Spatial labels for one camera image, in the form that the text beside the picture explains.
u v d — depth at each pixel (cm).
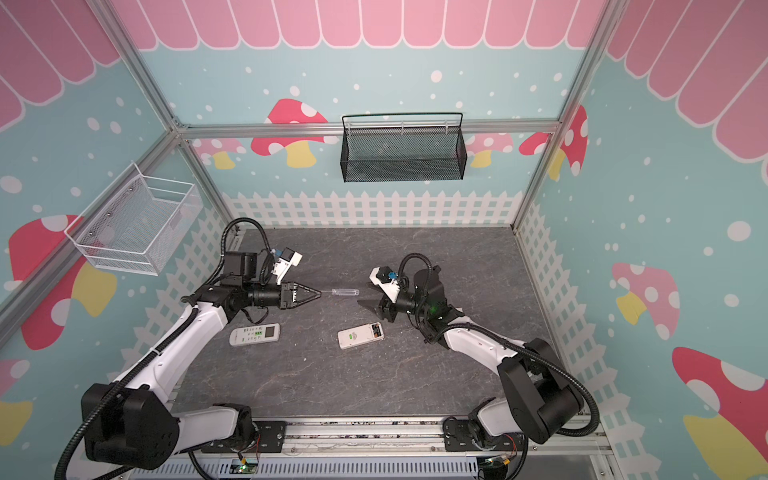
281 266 71
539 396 43
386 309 70
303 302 73
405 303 70
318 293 74
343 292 78
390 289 69
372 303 77
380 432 76
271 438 74
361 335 90
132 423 40
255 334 90
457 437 74
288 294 68
